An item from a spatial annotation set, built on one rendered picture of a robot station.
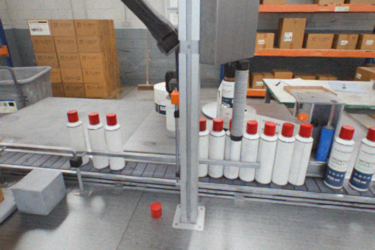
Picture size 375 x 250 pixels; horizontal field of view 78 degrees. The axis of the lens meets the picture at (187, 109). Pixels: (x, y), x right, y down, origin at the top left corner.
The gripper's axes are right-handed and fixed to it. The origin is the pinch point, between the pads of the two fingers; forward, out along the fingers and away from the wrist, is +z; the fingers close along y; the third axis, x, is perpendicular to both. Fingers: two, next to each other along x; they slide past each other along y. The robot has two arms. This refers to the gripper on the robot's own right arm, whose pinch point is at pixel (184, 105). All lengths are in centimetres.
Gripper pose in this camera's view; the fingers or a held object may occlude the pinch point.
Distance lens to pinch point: 83.8
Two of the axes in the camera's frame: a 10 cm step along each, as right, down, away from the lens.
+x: -1.2, 3.7, -9.2
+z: 0.2, 9.3, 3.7
